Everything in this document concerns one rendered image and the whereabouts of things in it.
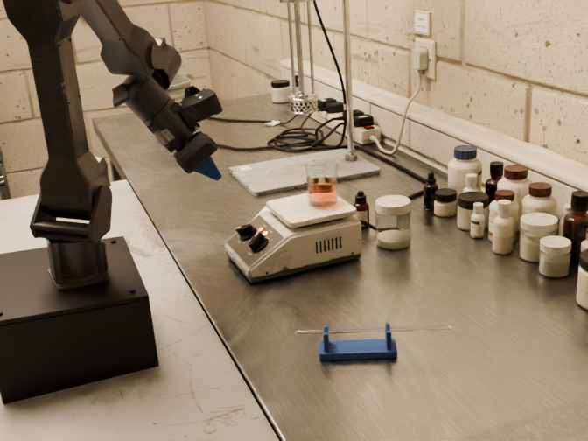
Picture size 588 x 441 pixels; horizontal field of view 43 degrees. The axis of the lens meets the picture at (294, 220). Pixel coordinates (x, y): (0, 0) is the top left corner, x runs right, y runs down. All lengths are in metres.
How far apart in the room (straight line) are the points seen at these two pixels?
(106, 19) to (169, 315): 0.43
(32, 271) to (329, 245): 0.46
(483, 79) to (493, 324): 0.66
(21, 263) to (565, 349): 0.73
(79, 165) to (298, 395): 0.39
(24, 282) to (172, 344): 0.21
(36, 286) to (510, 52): 0.96
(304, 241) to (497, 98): 0.55
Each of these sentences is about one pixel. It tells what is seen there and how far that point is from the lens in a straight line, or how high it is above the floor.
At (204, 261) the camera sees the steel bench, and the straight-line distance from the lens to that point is 1.29.
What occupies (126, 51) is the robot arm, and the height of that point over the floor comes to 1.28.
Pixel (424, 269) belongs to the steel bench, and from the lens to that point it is 1.22.
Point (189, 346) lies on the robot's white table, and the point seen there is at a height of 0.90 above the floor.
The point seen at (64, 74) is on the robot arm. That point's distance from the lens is 0.93.
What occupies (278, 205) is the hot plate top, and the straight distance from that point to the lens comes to 1.26.
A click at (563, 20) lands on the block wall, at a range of 1.39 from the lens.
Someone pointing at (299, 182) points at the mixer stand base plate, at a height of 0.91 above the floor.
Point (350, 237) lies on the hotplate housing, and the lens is 1.23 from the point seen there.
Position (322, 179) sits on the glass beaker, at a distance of 1.21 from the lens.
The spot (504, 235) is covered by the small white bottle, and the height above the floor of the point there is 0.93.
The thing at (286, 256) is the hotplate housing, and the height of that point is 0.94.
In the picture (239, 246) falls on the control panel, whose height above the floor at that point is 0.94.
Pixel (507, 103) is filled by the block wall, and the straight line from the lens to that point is 1.53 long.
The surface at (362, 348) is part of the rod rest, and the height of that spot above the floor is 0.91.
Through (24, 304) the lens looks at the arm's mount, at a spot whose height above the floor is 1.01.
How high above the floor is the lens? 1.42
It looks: 21 degrees down
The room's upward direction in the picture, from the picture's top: 4 degrees counter-clockwise
